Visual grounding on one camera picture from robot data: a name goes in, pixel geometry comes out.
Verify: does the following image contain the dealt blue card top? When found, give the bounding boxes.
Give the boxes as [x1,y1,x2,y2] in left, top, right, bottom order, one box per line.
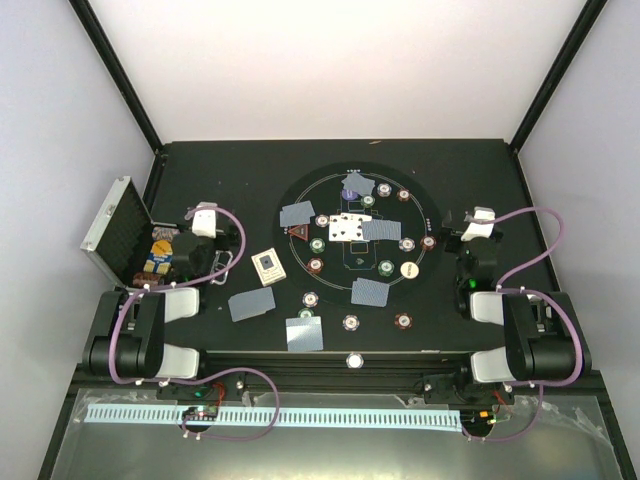
[351,178,376,196]

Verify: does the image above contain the red triangular dealer button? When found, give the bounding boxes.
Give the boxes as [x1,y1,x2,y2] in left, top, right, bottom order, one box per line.
[288,224,310,242]

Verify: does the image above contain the aluminium poker chip case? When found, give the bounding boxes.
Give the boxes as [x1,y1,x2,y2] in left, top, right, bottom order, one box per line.
[79,175,235,291]

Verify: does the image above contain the white chip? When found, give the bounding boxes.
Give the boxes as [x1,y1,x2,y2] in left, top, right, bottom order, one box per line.
[345,352,364,369]

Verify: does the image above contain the face down card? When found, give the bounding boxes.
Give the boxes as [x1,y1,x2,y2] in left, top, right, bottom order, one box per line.
[361,219,402,241]

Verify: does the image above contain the white card box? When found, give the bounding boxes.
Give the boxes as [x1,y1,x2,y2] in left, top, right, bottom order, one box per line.
[251,248,287,287]

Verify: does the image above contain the chips inside case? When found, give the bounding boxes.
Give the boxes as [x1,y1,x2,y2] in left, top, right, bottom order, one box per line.
[132,226,180,287]

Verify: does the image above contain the dealt blue card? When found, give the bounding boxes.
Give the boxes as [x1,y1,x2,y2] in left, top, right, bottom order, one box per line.
[285,316,324,353]
[351,278,390,308]
[351,178,376,196]
[279,210,313,228]

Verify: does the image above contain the blue playing card deck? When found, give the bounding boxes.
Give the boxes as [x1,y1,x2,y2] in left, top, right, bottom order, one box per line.
[228,287,276,323]

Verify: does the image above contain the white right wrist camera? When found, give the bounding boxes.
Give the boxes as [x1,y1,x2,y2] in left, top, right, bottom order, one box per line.
[461,207,496,243]

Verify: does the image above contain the round black poker mat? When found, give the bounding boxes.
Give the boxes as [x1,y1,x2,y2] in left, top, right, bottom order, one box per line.
[267,163,442,311]

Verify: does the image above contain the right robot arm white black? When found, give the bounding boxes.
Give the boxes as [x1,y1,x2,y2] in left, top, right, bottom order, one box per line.
[437,207,592,403]

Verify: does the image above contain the green poker chip stack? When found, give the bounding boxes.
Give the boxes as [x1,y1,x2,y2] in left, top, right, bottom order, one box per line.
[298,308,314,318]

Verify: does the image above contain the purple round blind button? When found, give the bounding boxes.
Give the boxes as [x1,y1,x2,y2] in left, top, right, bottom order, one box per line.
[341,190,357,201]

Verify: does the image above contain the face up spade card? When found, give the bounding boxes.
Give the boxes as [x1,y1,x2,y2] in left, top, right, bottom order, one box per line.
[340,213,372,222]
[329,215,346,239]

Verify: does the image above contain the red chip mat top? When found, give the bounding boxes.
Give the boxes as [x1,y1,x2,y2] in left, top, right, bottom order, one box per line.
[397,189,411,202]

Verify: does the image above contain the white round blind button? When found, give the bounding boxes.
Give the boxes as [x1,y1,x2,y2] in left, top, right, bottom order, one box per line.
[400,261,420,279]

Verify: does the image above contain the blue poker chip stack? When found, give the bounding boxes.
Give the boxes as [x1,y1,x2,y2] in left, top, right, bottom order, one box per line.
[342,315,360,332]

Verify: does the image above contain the white slotted cable duct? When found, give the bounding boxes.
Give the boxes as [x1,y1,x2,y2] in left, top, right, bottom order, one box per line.
[84,404,462,433]

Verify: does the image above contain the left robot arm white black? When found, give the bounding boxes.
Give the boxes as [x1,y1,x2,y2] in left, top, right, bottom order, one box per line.
[82,225,241,399]

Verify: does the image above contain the face up three spades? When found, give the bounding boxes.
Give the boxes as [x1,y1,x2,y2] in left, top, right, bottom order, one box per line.
[328,218,367,242]

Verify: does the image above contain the red poker chip stack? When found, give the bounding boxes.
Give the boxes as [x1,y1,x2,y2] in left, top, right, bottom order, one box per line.
[394,313,413,330]

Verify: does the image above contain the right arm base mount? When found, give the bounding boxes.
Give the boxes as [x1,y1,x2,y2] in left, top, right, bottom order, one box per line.
[417,366,514,439]

